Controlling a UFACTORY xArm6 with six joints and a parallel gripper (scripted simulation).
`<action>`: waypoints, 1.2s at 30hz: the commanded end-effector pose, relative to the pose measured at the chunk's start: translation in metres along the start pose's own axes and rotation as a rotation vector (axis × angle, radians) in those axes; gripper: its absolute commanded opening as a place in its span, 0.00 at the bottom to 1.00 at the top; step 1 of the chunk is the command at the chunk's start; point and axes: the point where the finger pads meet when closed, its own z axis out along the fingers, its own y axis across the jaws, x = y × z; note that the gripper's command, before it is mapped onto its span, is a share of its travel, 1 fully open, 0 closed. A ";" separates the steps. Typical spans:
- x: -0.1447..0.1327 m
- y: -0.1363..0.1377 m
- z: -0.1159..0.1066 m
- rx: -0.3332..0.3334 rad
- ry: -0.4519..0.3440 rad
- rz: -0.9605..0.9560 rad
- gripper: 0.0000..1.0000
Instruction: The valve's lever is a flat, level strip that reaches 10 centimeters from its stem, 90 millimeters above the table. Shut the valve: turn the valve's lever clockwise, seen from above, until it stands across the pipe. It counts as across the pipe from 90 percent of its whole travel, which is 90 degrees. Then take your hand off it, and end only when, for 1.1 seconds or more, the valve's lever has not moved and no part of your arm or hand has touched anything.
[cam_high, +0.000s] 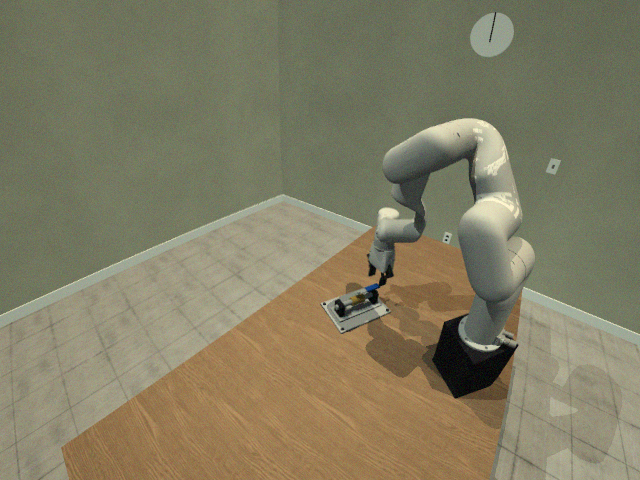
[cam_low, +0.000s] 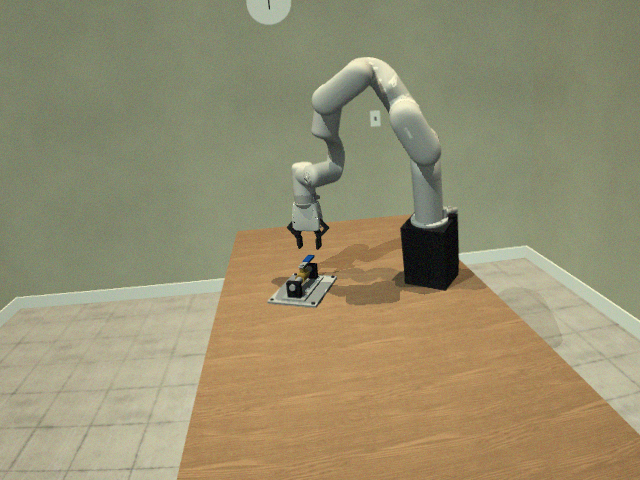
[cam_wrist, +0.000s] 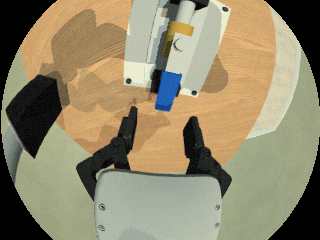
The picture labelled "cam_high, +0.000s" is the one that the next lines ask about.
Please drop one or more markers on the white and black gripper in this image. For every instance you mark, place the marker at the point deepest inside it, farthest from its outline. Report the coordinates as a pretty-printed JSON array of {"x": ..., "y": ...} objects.
[{"x": 382, "y": 260}]

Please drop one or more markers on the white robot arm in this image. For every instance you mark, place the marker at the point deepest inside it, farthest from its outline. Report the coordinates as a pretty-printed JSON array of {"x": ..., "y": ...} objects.
[{"x": 485, "y": 231}]

